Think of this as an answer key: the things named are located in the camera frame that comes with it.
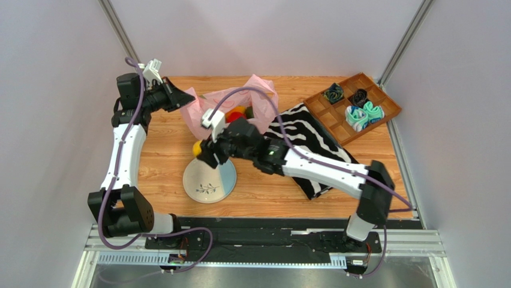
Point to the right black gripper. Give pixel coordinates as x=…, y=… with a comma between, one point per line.
x=221, y=146

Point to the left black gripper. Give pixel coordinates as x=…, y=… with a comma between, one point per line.
x=176, y=98

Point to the red apple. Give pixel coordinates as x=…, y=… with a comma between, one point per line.
x=231, y=117

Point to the yellow lemon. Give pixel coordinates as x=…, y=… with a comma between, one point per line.
x=197, y=149

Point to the pink peach plastic bag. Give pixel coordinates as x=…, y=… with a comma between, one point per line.
x=264, y=110

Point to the green lime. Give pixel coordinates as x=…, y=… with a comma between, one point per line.
x=249, y=113

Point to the yellow orange mango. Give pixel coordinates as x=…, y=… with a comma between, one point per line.
x=239, y=109

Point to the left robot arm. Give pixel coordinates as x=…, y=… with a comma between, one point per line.
x=119, y=207

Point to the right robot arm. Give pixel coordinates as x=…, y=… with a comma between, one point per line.
x=370, y=185

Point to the light blue plate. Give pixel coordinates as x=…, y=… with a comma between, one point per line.
x=207, y=185

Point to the zebra striped cloth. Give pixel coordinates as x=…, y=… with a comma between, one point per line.
x=304, y=131

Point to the dark patterned rolled sock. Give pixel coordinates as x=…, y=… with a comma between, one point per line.
x=334, y=93

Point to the mint white rolled sock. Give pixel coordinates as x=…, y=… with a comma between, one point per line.
x=356, y=118

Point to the black rolled sock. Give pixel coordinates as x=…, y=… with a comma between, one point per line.
x=359, y=98

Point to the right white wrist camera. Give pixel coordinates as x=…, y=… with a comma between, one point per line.
x=215, y=121

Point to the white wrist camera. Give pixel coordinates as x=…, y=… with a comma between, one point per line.
x=151, y=72
x=215, y=121

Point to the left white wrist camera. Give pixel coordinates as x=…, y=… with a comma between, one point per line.
x=151, y=72

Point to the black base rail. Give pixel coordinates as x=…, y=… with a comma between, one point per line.
x=258, y=240

